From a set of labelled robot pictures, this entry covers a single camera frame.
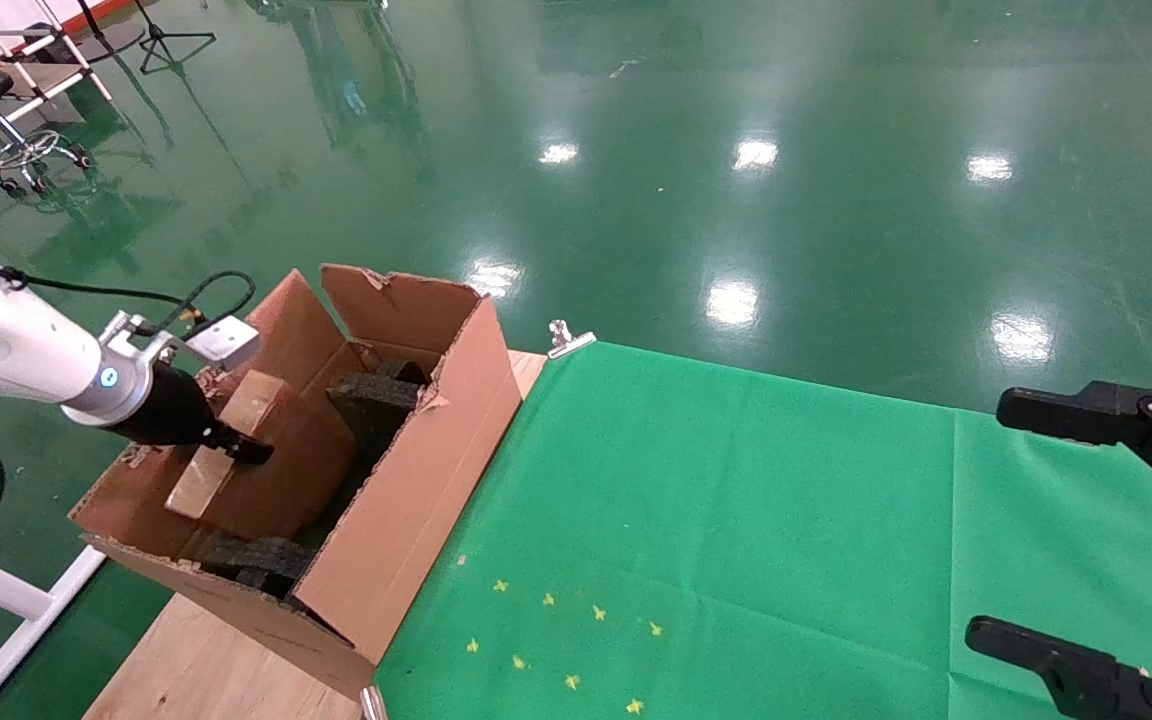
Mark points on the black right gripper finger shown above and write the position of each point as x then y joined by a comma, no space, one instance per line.
1116,415
1086,680

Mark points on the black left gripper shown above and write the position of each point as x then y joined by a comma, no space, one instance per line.
171,415

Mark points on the small taped cardboard box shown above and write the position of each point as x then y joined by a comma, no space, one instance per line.
286,470

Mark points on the large open cardboard carton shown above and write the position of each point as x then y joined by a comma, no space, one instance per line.
416,500

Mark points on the green table cloth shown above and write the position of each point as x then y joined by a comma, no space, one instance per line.
736,520

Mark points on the black tripod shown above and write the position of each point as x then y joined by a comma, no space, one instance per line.
158,38

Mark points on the black round stand base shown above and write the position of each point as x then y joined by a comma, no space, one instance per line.
106,42

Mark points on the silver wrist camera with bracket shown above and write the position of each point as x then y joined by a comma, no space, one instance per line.
226,340

